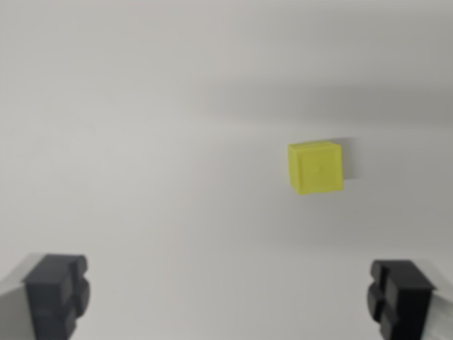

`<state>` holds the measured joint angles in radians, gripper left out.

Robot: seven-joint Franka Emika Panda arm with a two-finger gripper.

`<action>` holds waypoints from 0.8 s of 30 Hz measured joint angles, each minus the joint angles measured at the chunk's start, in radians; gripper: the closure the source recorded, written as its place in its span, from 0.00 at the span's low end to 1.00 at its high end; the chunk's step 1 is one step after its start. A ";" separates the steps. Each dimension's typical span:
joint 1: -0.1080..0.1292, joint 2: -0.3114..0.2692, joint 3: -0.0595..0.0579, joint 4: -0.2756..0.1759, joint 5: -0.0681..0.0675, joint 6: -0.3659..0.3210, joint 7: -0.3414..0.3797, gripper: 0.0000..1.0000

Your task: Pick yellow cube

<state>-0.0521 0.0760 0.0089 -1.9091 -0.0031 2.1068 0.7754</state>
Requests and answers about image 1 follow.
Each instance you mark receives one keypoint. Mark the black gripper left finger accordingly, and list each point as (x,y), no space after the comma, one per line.
(49,297)

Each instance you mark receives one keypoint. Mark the yellow cube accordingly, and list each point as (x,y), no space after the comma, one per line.
(316,168)

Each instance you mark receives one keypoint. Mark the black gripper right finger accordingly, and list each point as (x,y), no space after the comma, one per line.
(403,301)

